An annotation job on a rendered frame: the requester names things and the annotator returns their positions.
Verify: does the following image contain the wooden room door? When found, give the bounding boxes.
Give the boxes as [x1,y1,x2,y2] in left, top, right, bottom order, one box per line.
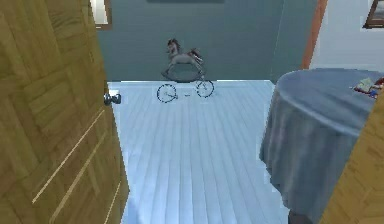
[0,0,131,224]

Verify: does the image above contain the black thin-wheeled bicycle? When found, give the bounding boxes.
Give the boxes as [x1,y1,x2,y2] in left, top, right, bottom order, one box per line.
[156,79,215,104]

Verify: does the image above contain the silver round door knob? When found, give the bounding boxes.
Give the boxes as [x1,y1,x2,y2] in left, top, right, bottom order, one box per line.
[103,92,122,107]

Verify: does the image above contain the brown framed wall picture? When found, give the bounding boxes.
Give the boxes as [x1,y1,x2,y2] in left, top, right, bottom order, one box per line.
[362,0,384,30]

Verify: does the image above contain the round table with grey cloth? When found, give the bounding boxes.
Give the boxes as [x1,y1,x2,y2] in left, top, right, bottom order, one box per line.
[259,68,384,224]

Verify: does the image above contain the colourful small item on table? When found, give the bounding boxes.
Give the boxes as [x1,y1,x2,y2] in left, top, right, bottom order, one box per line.
[352,77,384,100]

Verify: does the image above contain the grey rocking horse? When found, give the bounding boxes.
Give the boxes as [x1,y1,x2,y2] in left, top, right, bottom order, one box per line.
[161,38,207,83]

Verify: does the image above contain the orange wooden door frame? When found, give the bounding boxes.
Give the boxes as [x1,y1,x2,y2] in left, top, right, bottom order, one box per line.
[301,0,329,70]

